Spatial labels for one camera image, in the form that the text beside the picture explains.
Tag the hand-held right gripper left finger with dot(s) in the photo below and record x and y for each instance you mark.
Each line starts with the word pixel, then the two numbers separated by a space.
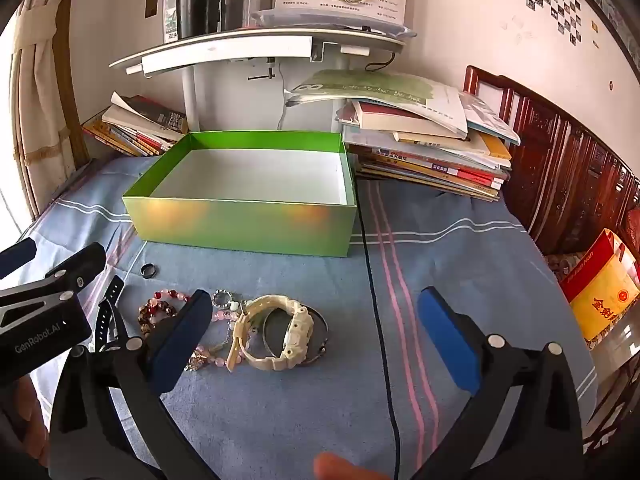
pixel 180 342

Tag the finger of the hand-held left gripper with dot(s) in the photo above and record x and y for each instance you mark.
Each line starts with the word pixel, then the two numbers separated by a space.
pixel 17 256
pixel 75 270

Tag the person's left hand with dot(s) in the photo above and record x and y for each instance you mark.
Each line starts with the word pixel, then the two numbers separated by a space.
pixel 25 430

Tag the brown wooden window frame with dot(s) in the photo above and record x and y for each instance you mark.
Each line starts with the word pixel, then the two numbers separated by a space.
pixel 75 100

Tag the blue striped cloth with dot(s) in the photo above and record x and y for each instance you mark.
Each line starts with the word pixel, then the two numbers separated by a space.
pixel 300 410

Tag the red and yellow box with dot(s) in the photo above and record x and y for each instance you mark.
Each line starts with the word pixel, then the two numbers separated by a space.
pixel 605 290

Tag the small clear bottle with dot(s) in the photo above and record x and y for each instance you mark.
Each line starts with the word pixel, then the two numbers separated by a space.
pixel 251 5

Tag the carved wooden headboard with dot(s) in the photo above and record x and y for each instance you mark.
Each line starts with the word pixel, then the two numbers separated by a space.
pixel 565 170

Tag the white desk shelf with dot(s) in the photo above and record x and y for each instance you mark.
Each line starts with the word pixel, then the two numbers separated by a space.
pixel 225 50

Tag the silver metal bangle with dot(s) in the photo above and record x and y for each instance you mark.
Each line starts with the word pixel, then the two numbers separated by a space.
pixel 325 330

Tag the small stack of books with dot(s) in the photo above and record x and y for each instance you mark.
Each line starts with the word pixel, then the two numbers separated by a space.
pixel 135 125

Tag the rhinestone flower brooch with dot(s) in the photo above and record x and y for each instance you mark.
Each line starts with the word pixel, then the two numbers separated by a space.
pixel 196 361

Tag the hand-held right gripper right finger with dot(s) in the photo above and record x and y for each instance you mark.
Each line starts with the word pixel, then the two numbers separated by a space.
pixel 447 345

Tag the person's right hand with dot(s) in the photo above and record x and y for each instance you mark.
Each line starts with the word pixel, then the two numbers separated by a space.
pixel 350 467

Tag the large pile of books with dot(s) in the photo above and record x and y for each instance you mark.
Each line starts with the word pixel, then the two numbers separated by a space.
pixel 425 135

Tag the beige curtain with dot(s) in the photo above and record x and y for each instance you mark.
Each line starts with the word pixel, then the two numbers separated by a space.
pixel 42 110

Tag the green cardboard box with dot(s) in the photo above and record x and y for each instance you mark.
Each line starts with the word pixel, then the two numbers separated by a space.
pixel 240 225

